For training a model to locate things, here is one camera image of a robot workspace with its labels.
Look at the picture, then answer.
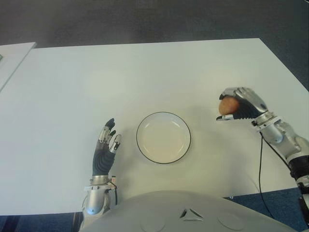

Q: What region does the white plate with black rim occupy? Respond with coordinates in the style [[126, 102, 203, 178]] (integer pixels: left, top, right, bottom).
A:
[[136, 111, 192, 165]]

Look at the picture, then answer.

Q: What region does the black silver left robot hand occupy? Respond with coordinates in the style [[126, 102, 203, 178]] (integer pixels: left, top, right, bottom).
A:
[[91, 118, 123, 176]]

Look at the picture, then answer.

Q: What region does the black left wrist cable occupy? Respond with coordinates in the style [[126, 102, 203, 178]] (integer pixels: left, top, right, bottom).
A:
[[111, 180, 120, 206]]

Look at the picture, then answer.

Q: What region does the grey robot torso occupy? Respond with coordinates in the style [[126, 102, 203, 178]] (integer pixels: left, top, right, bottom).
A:
[[82, 190, 302, 232]]

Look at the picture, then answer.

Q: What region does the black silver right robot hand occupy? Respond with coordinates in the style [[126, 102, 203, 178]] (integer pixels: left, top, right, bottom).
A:
[[216, 87, 269, 122]]

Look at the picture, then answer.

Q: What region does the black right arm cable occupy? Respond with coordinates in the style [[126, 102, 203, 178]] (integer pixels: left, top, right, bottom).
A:
[[258, 135, 276, 218]]

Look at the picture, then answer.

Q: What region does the red yellow apple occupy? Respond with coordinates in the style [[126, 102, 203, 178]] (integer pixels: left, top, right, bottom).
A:
[[218, 97, 240, 116]]

